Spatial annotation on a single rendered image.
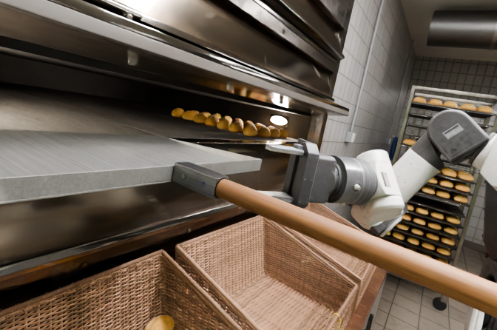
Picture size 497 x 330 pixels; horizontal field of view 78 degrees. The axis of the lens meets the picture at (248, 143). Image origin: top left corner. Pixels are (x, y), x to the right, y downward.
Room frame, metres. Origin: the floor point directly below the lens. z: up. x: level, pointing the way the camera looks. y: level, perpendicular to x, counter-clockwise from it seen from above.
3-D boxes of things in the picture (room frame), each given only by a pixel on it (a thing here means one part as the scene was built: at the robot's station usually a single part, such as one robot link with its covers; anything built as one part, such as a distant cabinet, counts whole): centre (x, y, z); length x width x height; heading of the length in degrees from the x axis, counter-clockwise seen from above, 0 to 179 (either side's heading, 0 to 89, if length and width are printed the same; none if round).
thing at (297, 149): (0.51, -0.06, 1.27); 0.06 x 0.03 x 0.02; 113
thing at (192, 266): (1.02, -0.18, 0.72); 0.56 x 0.49 x 0.28; 147
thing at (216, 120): (1.87, 0.12, 1.21); 0.61 x 0.48 x 0.06; 58
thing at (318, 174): (0.55, -0.15, 1.22); 0.12 x 0.10 x 0.13; 113
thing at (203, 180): (0.48, 0.06, 1.19); 0.09 x 0.04 x 0.03; 58
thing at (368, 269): (1.53, -0.50, 0.72); 0.56 x 0.49 x 0.28; 149
